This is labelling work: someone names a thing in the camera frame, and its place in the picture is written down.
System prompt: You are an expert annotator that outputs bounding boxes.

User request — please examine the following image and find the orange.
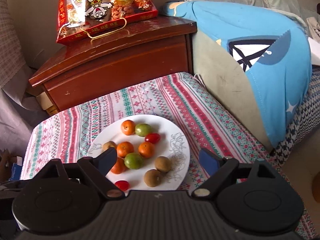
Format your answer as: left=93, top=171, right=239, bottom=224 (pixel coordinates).
left=120, top=120, right=136, bottom=136
left=116, top=141, right=134, bottom=158
left=110, top=157, right=126, bottom=174
left=138, top=141, right=155, bottom=159

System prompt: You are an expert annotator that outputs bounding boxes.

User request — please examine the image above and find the brown kiwi top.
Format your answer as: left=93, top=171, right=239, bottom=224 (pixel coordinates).
left=102, top=141, right=117, bottom=152

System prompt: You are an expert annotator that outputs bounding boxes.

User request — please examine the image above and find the brown kiwi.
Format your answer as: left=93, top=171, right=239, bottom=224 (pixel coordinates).
left=155, top=156, right=171, bottom=173
left=102, top=141, right=117, bottom=152
left=144, top=169, right=162, bottom=187

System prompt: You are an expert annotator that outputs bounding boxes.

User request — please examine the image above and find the red cherry tomato small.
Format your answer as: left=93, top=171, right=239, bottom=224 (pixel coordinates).
left=115, top=180, right=130, bottom=192

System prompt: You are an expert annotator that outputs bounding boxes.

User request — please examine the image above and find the green fruit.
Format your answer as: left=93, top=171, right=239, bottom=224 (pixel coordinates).
left=135, top=123, right=153, bottom=137
left=124, top=153, right=144, bottom=170

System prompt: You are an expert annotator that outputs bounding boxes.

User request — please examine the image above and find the patterned striped tablecloth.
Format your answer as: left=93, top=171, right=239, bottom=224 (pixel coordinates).
left=20, top=71, right=318, bottom=240

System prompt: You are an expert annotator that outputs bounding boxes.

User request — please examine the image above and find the white ceramic plate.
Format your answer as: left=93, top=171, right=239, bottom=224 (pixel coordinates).
left=88, top=114, right=190, bottom=191

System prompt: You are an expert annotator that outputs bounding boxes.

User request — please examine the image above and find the blue white carton box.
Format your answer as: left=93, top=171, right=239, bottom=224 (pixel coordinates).
left=9, top=163, right=22, bottom=181

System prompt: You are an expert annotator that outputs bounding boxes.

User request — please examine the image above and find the checked grey curtain cloth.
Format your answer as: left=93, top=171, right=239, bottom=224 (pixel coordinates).
left=0, top=0, right=48, bottom=157

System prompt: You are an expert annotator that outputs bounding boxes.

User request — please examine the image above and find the houndstooth blanket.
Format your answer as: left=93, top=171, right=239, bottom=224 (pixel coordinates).
left=270, top=65, right=319, bottom=167

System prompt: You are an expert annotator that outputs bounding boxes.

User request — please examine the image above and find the green grey sofa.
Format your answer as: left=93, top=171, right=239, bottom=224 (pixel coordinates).
left=185, top=0, right=319, bottom=151

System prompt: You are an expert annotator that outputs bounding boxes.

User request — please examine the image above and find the brown wooden cabinet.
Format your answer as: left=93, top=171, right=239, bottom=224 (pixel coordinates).
left=29, top=16, right=197, bottom=111

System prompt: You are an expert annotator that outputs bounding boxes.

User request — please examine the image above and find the blue shark cushion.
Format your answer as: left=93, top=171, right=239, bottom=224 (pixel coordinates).
left=161, top=1, right=312, bottom=146

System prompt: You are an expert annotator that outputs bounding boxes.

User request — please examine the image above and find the red snack gift bag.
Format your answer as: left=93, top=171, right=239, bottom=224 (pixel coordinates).
left=56, top=0, right=158, bottom=45

